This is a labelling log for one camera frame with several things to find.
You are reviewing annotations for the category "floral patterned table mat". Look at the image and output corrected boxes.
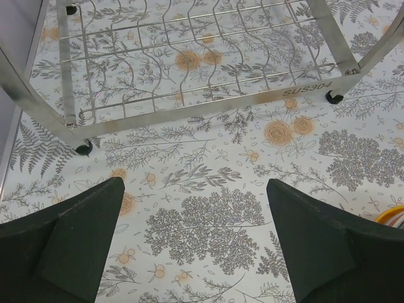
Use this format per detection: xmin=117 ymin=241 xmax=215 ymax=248
xmin=1 ymin=1 xmax=403 ymax=302

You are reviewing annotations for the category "stainless steel dish rack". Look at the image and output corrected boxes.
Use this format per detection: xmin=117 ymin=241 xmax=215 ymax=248
xmin=1 ymin=1 xmax=403 ymax=155

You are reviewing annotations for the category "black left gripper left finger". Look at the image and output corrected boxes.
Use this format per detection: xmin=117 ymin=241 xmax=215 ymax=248
xmin=1 ymin=177 xmax=125 ymax=302

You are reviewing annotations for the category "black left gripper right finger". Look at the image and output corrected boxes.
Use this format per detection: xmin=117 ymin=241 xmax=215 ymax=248
xmin=266 ymin=179 xmax=403 ymax=302

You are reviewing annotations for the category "yellow bottom bowl of stack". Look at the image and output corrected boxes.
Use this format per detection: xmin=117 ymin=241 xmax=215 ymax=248
xmin=375 ymin=205 xmax=404 ymax=226

